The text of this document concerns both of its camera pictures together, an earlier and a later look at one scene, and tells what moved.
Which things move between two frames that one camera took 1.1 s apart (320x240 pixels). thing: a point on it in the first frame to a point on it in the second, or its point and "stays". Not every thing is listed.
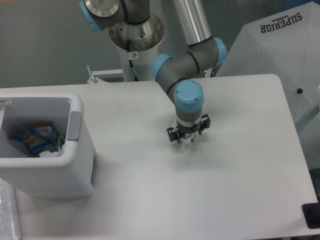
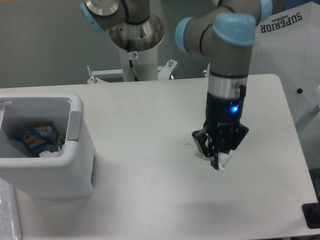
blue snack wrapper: (38, 138) stays
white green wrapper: (189, 138) to (223, 158)
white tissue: (48, 154) stays
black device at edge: (311, 213) stays
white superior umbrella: (286, 44) stays
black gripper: (204, 122) to (222, 118)
